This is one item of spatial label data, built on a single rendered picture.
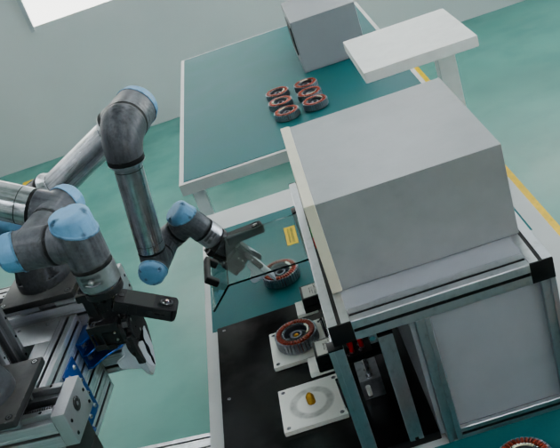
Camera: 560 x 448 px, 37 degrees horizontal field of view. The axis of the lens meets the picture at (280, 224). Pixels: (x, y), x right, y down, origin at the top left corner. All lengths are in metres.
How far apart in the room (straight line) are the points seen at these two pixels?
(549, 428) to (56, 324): 1.30
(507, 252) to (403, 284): 0.21
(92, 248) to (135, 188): 0.70
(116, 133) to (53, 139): 4.67
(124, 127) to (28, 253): 0.68
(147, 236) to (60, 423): 0.55
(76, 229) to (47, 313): 0.98
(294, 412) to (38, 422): 0.57
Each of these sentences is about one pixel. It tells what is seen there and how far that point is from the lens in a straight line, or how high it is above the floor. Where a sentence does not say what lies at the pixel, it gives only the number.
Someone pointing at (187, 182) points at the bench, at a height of 0.75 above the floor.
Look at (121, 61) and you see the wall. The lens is 6.50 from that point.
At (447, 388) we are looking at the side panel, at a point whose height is 0.89.
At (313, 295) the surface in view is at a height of 0.92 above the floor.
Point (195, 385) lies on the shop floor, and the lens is 3.54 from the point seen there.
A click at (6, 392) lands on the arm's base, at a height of 1.05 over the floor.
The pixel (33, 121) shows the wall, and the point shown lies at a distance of 6.73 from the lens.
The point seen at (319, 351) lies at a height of 0.92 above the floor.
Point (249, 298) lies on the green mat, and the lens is 2.47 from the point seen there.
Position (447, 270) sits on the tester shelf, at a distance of 1.66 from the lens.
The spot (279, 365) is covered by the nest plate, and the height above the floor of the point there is 0.78.
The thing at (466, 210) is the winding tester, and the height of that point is 1.20.
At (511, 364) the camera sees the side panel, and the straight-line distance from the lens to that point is 1.76.
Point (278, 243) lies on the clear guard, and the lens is 2.03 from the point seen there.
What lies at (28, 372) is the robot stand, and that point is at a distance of 2.04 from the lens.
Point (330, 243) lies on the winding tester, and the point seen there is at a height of 1.23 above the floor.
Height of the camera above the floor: 2.03
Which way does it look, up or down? 27 degrees down
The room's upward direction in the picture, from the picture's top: 20 degrees counter-clockwise
